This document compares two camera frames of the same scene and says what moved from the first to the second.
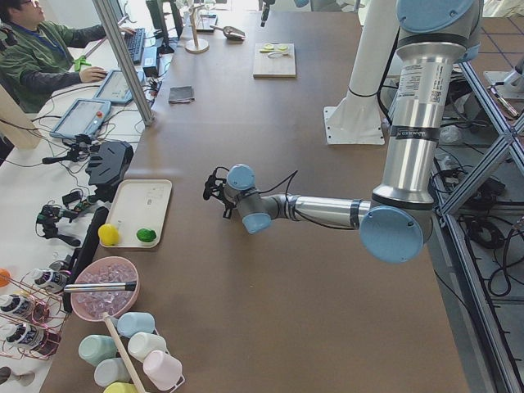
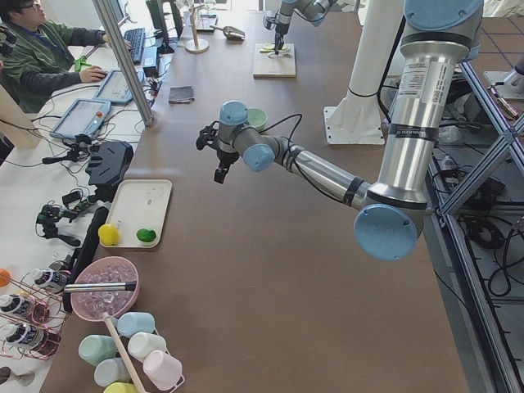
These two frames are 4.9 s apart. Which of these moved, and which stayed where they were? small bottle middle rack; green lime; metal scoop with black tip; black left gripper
Moved: black left gripper
Stayed: green lime; metal scoop with black tip; small bottle middle rack
